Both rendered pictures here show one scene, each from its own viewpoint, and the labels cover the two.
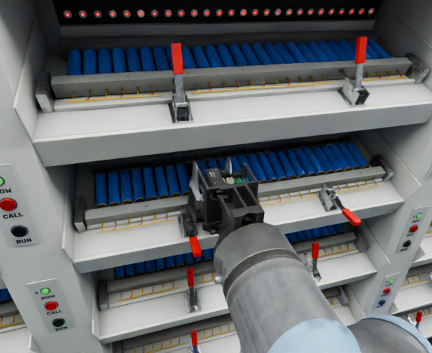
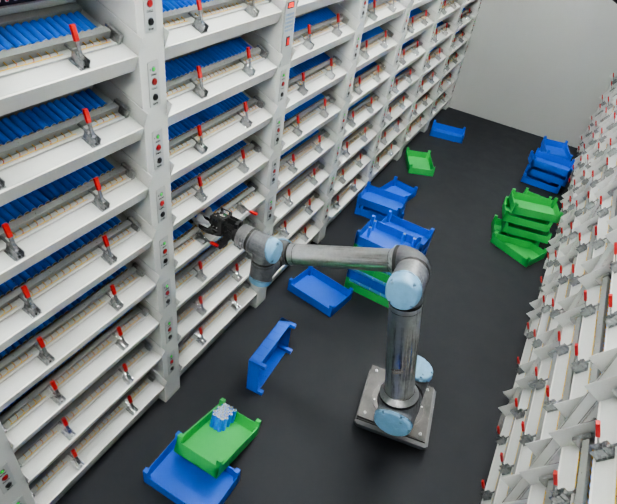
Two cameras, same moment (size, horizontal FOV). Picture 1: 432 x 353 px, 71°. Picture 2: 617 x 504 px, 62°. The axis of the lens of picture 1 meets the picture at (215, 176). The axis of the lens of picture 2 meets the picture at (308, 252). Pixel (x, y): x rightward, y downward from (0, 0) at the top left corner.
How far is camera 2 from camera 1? 1.61 m
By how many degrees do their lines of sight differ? 43
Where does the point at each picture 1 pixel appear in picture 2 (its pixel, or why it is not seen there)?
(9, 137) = (168, 226)
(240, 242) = (243, 231)
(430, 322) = not seen: hidden behind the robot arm
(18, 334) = (143, 321)
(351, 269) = not seen: hidden behind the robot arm
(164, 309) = (192, 285)
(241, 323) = (255, 247)
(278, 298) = (261, 237)
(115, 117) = (184, 207)
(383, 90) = (249, 160)
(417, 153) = (265, 178)
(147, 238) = (191, 250)
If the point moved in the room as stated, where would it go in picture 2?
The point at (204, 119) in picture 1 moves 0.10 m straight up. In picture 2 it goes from (208, 197) to (208, 173)
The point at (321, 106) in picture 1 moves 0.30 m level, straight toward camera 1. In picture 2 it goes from (236, 177) to (265, 220)
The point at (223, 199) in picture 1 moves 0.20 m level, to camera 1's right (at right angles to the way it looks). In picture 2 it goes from (225, 222) to (265, 204)
